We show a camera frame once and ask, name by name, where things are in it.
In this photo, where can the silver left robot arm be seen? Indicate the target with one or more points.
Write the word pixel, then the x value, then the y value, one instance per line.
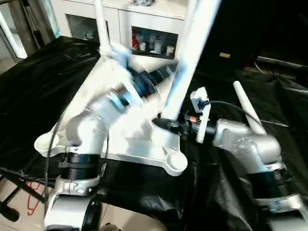
pixel 91 127

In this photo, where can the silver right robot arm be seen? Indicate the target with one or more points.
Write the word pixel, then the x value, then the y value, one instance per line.
pixel 252 144

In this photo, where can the red white box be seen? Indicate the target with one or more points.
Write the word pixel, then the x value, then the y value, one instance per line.
pixel 134 39

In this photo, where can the white display cabinet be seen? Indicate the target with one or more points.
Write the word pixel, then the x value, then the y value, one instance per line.
pixel 144 16

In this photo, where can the small yellow label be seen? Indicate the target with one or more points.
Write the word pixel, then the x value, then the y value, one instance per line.
pixel 225 55

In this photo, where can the black silver ornament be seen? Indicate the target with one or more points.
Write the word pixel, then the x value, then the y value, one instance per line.
pixel 144 2

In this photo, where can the light blue panel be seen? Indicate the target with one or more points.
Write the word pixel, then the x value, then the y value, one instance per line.
pixel 55 26

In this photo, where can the long black bar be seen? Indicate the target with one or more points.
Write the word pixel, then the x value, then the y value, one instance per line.
pixel 284 62

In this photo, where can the black shiny mat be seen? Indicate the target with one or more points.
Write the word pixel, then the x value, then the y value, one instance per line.
pixel 36 84

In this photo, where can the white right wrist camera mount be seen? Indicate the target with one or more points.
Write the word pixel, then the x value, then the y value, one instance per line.
pixel 203 113

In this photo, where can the black metal table frame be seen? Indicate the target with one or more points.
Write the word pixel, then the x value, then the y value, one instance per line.
pixel 24 185

